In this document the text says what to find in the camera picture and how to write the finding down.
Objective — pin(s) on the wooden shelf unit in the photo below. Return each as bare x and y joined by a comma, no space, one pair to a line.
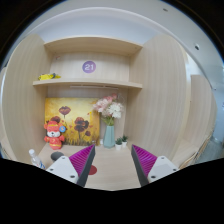
152,77

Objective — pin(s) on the red round coaster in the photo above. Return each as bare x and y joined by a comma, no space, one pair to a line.
93,170

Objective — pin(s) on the purple number sticker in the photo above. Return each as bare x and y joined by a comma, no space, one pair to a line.
89,67

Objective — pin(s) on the poppy flower painting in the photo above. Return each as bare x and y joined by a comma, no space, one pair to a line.
81,122

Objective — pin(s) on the pink white flower bouquet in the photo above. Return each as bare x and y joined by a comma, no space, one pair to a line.
110,109

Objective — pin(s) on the red plush bear toy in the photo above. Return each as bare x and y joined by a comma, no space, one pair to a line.
54,135

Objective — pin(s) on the small potted plant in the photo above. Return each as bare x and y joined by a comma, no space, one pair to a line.
118,143
124,141

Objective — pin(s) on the clear plastic water bottle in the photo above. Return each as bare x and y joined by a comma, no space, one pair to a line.
36,161

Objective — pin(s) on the yellow object on shelf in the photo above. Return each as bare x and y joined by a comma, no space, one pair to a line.
49,76

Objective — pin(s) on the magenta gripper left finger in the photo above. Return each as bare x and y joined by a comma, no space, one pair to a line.
75,168

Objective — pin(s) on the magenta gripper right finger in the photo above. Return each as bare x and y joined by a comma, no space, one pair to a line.
149,167

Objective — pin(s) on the teal ceramic vase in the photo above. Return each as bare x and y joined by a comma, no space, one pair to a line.
109,139

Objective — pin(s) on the grey plastic cup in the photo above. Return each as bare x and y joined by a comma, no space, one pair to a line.
56,155

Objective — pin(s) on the small potted plant left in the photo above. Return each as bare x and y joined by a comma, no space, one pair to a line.
118,143

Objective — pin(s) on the small potted plant right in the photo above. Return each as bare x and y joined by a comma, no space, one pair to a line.
124,141

